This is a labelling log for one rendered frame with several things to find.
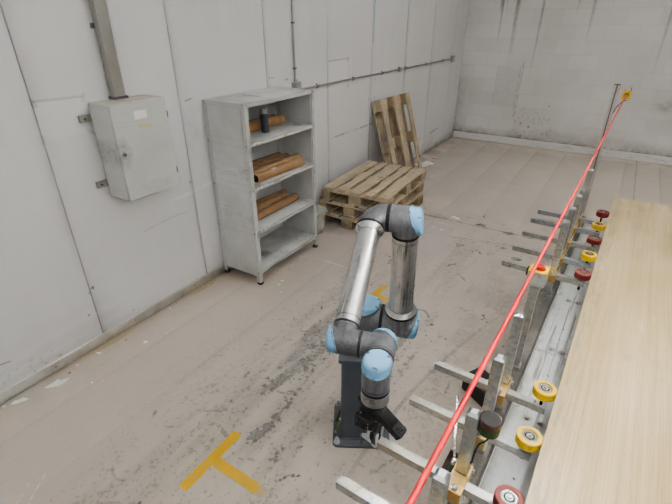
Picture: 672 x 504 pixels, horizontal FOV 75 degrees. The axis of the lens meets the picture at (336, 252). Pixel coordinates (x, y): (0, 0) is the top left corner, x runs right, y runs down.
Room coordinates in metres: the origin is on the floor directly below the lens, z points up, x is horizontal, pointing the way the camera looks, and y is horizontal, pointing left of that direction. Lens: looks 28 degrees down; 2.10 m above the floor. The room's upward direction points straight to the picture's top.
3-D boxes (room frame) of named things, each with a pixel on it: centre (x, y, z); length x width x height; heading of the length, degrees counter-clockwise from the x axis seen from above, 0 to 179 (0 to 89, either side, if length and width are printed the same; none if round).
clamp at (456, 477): (0.86, -0.38, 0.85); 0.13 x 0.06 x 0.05; 146
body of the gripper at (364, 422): (1.02, -0.12, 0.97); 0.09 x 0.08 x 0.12; 56
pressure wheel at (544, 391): (1.19, -0.77, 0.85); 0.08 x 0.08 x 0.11
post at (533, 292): (1.52, -0.81, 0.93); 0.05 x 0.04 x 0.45; 146
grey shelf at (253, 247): (3.81, 0.62, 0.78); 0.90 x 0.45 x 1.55; 148
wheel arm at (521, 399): (1.30, -0.60, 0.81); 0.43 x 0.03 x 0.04; 56
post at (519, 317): (1.30, -0.67, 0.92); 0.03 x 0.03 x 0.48; 56
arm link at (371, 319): (1.79, -0.15, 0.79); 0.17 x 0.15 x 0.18; 75
